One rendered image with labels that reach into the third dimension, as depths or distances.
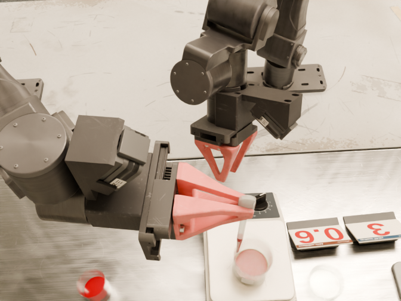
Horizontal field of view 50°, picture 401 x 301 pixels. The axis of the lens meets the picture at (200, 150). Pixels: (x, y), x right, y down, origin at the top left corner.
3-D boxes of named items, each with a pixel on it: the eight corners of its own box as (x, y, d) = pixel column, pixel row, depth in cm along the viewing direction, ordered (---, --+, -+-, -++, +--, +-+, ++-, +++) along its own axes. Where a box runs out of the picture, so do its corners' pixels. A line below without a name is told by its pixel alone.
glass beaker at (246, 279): (273, 285, 61) (280, 269, 54) (236, 294, 61) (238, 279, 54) (260, 245, 64) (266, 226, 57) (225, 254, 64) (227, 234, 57)
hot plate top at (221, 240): (206, 224, 67) (206, 222, 66) (283, 220, 67) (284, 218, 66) (210, 304, 60) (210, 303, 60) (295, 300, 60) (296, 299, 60)
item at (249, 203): (237, 213, 43) (240, 194, 39) (250, 214, 43) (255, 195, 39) (237, 219, 43) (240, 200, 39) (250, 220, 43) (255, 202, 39)
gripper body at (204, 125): (261, 122, 66) (263, 75, 63) (227, 147, 59) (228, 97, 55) (225, 113, 69) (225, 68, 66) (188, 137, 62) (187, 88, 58)
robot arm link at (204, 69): (216, 119, 52) (244, 24, 45) (158, 90, 55) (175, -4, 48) (255, 89, 61) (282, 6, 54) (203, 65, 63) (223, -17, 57)
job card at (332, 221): (286, 223, 75) (289, 213, 71) (336, 217, 75) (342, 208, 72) (293, 257, 72) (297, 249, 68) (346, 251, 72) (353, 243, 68)
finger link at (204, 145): (255, 173, 68) (256, 119, 64) (232, 194, 63) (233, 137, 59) (218, 162, 72) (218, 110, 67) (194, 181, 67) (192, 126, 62)
